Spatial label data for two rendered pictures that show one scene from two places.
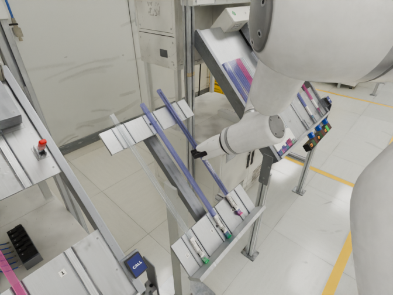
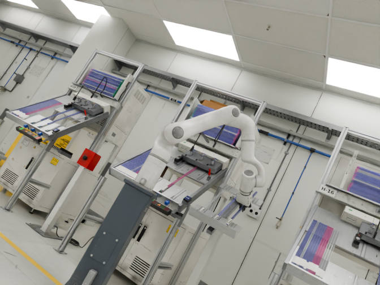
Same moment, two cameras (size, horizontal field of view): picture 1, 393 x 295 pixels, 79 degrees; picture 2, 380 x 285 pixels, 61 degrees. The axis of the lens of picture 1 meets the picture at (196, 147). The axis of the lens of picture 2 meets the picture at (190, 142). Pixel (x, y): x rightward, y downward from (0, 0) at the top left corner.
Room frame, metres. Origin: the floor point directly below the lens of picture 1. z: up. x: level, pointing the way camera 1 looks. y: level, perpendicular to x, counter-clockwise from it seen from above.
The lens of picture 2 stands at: (-0.42, -2.02, 0.68)
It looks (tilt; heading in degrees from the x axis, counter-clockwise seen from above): 12 degrees up; 75
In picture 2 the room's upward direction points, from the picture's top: 29 degrees clockwise
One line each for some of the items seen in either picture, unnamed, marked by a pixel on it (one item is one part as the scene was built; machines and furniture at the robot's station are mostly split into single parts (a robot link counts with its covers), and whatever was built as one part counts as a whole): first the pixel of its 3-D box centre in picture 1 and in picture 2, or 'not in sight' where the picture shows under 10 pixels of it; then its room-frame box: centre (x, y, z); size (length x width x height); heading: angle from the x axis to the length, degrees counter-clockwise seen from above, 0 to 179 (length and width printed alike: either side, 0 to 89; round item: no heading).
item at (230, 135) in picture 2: not in sight; (216, 125); (0.45, 0.71, 1.52); 0.51 x 0.13 x 0.27; 138
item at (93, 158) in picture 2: not in sight; (69, 190); (-0.35, 0.98, 0.39); 0.24 x 0.24 x 0.78; 48
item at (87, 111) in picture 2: not in sight; (56, 147); (-0.69, 1.67, 0.66); 1.01 x 0.73 x 1.31; 48
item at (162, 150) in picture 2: not in sight; (165, 142); (-0.05, -0.14, 1.00); 0.19 x 0.12 x 0.24; 92
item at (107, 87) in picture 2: not in sight; (82, 130); (-0.56, 1.84, 0.95); 1.35 x 0.82 x 1.90; 48
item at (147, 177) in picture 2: not in sight; (150, 173); (-0.04, -0.17, 0.79); 0.19 x 0.19 x 0.18
